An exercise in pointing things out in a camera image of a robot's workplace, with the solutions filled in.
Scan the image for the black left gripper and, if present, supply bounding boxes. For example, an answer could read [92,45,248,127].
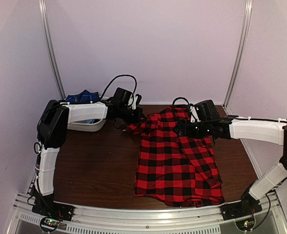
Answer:
[119,106,147,124]

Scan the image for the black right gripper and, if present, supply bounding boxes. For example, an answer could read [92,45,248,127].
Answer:
[173,119,211,139]

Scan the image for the red black plaid shirt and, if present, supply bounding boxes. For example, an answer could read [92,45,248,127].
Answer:
[125,105,225,207]

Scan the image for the white plastic basin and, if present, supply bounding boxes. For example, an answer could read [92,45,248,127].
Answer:
[62,99,108,132]

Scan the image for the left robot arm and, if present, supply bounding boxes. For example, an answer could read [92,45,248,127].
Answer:
[35,100,144,196]

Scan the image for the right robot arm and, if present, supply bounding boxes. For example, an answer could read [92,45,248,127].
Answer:
[174,116,287,215]

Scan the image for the light blue shirt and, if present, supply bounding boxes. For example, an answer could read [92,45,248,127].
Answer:
[78,119,98,124]

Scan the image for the blue plaid shirt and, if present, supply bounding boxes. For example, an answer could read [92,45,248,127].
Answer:
[64,90,99,104]

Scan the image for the right circuit board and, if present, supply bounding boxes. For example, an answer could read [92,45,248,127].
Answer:
[235,218,255,232]

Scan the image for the circuit board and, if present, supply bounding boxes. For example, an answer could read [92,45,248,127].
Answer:
[235,218,255,232]
[39,217,60,233]

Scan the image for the left circuit board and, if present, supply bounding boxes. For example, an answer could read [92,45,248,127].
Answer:
[39,217,60,233]

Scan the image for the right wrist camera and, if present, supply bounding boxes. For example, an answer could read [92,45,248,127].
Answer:
[190,99,220,123]

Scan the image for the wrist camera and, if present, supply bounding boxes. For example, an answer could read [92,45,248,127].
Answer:
[190,99,220,123]
[111,87,142,110]

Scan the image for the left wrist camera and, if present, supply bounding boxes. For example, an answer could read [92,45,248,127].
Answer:
[111,87,142,110]

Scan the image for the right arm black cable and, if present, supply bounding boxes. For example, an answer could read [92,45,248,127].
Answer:
[171,97,287,147]

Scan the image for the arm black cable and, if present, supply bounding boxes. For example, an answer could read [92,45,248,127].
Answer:
[33,74,138,156]
[171,97,287,147]

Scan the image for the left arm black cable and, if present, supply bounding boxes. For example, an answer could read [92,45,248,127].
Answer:
[33,74,138,156]

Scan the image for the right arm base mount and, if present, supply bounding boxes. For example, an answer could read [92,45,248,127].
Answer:
[220,188,262,220]

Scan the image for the aluminium front rail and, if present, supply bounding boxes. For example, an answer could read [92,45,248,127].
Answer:
[5,193,287,234]

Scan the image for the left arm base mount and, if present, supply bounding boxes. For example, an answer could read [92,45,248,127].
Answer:
[30,185,74,221]

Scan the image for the right aluminium frame post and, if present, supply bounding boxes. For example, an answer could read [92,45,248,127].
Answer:
[223,0,253,109]

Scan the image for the aluminium frame post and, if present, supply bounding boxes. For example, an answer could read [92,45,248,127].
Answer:
[223,0,253,109]
[38,0,66,99]

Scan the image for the left aluminium frame post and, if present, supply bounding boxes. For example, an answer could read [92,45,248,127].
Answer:
[38,0,66,99]

